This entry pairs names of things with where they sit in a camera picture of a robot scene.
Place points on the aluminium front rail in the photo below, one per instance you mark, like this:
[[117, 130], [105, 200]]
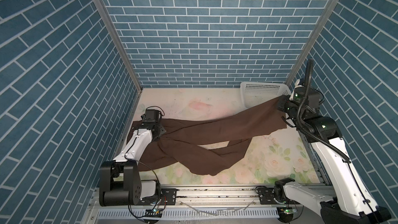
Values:
[[218, 196]]

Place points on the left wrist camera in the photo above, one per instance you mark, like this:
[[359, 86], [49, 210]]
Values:
[[152, 116]]

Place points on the right green circuit board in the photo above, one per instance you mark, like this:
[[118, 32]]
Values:
[[287, 211]]

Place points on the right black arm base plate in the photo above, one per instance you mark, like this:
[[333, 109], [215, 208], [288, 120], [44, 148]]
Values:
[[268, 196]]

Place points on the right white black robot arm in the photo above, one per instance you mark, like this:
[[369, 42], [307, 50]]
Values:
[[352, 204]]

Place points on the white plastic laundry basket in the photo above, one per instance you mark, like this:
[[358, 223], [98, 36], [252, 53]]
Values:
[[255, 93]]

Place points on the green circuit board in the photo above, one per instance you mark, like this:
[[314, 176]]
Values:
[[287, 211], [153, 213]]

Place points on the left aluminium corner post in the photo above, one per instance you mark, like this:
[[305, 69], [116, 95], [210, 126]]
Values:
[[101, 8]]

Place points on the brown trousers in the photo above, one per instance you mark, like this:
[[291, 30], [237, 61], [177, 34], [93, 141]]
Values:
[[210, 146]]

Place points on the white slotted cable duct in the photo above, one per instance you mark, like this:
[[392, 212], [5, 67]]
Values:
[[175, 214]]

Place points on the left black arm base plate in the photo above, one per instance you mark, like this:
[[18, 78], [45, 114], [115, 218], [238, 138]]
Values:
[[164, 196]]

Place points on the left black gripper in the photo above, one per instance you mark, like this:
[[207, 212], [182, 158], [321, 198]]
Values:
[[162, 130]]

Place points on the left green circuit board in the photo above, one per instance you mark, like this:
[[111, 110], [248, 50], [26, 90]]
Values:
[[153, 213]]

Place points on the right aluminium corner post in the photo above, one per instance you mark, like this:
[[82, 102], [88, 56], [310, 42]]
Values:
[[328, 10]]

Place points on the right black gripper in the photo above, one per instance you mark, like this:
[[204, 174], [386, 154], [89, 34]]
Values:
[[280, 103]]

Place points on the aluminium corner post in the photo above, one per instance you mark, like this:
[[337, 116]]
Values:
[[328, 10], [101, 8]]

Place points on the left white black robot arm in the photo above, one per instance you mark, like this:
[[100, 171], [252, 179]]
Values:
[[119, 179]]

